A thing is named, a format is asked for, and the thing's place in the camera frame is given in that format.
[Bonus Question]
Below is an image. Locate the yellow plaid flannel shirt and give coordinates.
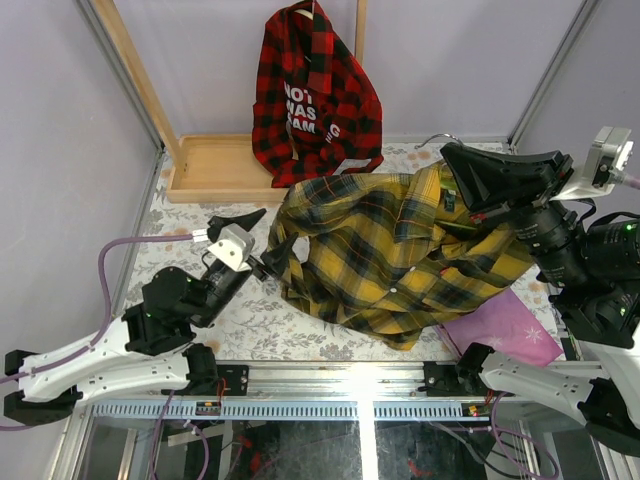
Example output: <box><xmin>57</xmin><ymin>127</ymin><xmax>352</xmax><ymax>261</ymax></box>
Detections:
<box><xmin>268</xmin><ymin>163</ymin><xmax>533</xmax><ymax>351</ymax></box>

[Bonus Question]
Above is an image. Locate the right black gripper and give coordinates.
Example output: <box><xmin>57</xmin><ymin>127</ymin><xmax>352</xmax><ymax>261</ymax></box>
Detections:
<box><xmin>436</xmin><ymin>138</ymin><xmax>587</xmax><ymax>284</ymax></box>

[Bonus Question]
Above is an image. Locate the lime green wire hanger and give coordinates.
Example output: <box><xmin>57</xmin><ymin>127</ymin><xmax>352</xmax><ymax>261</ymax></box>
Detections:
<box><xmin>414</xmin><ymin>133</ymin><xmax>476</xmax><ymax>231</ymax></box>

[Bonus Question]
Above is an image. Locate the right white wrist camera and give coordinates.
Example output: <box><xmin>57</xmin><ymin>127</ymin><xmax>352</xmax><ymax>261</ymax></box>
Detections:
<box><xmin>553</xmin><ymin>126</ymin><xmax>639</xmax><ymax>201</ymax></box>

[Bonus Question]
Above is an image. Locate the aluminium front rail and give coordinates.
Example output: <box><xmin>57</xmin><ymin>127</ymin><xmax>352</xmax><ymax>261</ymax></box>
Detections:
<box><xmin>79</xmin><ymin>361</ymin><xmax>494</xmax><ymax>421</ymax></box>

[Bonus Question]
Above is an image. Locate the red black plaid shirt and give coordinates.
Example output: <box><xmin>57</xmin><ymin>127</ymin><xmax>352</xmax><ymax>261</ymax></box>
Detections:
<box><xmin>251</xmin><ymin>1</ymin><xmax>383</xmax><ymax>188</ymax></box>

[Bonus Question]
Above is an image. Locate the wooden clothes rack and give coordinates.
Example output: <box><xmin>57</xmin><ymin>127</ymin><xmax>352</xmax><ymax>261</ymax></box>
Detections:
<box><xmin>92</xmin><ymin>0</ymin><xmax>370</xmax><ymax>204</ymax></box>

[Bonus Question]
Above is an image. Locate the floral patterned table mat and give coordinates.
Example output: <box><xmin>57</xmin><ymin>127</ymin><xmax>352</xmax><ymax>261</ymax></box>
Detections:
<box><xmin>120</xmin><ymin>143</ymin><xmax>560</xmax><ymax>363</ymax></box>

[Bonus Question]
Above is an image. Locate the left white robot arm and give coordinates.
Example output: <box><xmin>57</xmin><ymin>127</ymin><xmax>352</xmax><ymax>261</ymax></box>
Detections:
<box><xmin>1</xmin><ymin>209</ymin><xmax>298</xmax><ymax>432</ymax></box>

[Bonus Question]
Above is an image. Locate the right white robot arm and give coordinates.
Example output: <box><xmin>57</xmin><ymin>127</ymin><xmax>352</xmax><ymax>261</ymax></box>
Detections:
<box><xmin>440</xmin><ymin>142</ymin><xmax>639</xmax><ymax>456</ymax></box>

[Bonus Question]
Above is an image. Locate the purple cloth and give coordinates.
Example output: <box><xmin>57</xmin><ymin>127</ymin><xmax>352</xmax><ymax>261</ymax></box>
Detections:
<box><xmin>441</xmin><ymin>290</ymin><xmax>563</xmax><ymax>367</ymax></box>

